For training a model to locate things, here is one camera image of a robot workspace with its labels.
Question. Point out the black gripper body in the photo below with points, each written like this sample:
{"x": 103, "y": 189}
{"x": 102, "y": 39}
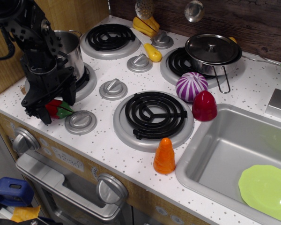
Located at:
{"x": 45, "y": 83}

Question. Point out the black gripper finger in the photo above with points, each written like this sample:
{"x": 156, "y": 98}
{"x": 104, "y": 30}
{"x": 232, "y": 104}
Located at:
{"x": 69, "y": 92}
{"x": 40, "y": 113}

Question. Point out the red toy chili pepper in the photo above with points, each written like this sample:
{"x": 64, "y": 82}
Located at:
{"x": 59, "y": 109}

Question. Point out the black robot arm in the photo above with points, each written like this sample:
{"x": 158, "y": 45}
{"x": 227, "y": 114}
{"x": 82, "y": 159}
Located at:
{"x": 23, "y": 22}

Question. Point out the tall steel pot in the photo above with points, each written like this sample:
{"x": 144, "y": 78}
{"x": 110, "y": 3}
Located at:
{"x": 70, "y": 52}

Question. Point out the dark red toy eggplant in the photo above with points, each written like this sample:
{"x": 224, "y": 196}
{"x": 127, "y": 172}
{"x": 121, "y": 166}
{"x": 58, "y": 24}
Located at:
{"x": 204, "y": 106}

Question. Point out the steel pan with lid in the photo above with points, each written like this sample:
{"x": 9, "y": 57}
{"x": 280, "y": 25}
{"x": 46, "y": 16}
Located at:
{"x": 213, "y": 55}

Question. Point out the silver stove knob front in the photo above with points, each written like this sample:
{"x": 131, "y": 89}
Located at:
{"x": 80, "y": 122}

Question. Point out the silver stove knob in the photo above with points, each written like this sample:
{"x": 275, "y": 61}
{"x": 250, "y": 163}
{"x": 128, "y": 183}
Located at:
{"x": 80, "y": 122}
{"x": 162, "y": 41}
{"x": 139, "y": 64}
{"x": 113, "y": 90}

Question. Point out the left silver oven knob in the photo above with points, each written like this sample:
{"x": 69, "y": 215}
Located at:
{"x": 24, "y": 141}

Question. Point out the silver oven knob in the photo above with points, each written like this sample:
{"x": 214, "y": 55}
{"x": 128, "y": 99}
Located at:
{"x": 110, "y": 190}
{"x": 24, "y": 141}

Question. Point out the silver stove knob middle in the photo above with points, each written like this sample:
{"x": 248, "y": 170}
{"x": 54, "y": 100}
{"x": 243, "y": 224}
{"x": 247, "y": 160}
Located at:
{"x": 113, "y": 90}

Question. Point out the back left black burner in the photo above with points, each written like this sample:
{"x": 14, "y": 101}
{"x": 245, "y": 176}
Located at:
{"x": 109, "y": 37}

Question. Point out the silver stove knob upper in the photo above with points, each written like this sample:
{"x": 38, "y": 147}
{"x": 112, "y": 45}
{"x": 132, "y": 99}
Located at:
{"x": 139, "y": 64}

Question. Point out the blue clamp tool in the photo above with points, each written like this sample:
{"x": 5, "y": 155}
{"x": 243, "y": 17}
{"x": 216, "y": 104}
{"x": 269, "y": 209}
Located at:
{"x": 15, "y": 192}

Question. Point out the front right black burner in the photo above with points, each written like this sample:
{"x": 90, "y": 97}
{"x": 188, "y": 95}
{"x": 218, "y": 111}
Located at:
{"x": 155, "y": 115}

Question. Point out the yellow cloth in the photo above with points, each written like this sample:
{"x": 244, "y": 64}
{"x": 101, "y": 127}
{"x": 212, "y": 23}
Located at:
{"x": 21, "y": 214}

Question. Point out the right silver oven knob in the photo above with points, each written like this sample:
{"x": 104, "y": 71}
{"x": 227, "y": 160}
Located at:
{"x": 110, "y": 190}

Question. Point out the yellow toy banana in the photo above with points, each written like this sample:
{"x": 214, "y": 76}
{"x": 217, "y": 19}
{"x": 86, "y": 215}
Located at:
{"x": 149, "y": 27}

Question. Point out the silver stove knob back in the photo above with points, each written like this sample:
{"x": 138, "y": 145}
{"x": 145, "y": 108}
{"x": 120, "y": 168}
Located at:
{"x": 162, "y": 41}

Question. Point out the back right black burner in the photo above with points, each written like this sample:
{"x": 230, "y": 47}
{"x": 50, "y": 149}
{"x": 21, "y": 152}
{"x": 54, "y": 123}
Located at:
{"x": 179, "y": 62}

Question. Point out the hanging slotted steel spoon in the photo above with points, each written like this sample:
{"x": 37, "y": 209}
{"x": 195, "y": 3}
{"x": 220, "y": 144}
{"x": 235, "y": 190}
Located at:
{"x": 144, "y": 9}

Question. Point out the orange toy carrot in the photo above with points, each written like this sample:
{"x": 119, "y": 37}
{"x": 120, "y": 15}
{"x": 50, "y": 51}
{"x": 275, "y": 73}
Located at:
{"x": 164, "y": 161}

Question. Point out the purple striped toy onion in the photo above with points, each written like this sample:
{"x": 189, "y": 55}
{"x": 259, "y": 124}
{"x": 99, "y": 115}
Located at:
{"x": 189, "y": 85}

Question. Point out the hanging steel ladle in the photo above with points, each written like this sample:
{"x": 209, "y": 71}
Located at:
{"x": 194, "y": 11}

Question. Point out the silver sink basin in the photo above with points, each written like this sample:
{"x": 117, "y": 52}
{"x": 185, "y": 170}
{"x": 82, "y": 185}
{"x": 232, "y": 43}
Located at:
{"x": 222, "y": 149}

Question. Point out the silver faucet base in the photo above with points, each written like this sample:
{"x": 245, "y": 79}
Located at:
{"x": 274, "y": 106}

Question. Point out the green plastic plate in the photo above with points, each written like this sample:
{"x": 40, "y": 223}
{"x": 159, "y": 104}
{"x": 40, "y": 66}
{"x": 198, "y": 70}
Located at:
{"x": 260, "y": 188}

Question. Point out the silver oven door handle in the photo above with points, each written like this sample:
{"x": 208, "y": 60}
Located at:
{"x": 69, "y": 198}

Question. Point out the yellow handled toy knife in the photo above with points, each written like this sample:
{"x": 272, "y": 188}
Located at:
{"x": 153, "y": 54}

